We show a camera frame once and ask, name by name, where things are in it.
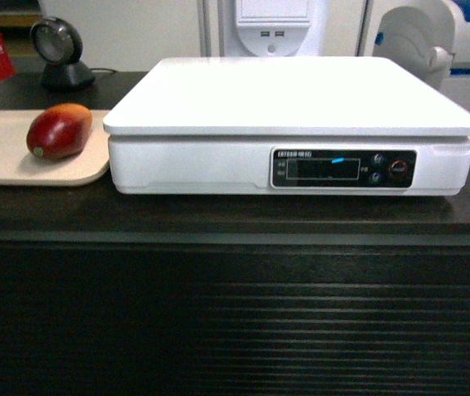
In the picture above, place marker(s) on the dark red mango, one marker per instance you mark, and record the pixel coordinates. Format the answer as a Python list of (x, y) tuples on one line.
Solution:
[(59, 132)]

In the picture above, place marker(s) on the white electronic scale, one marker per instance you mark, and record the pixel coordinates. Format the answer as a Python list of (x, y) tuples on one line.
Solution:
[(287, 126)]

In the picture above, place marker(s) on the white checkout kiosk terminal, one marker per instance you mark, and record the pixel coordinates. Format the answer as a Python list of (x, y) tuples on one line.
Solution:
[(272, 28)]

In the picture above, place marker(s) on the black checkout counter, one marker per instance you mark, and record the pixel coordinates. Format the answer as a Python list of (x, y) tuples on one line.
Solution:
[(107, 294)]

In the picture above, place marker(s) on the black barcode scanner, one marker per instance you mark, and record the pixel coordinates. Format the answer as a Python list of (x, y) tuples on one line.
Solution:
[(59, 44)]

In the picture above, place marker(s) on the beige plastic tray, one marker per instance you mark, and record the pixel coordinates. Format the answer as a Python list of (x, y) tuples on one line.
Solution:
[(18, 167)]

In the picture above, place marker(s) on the white blue label printer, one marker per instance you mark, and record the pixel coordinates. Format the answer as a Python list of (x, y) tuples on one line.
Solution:
[(430, 39)]

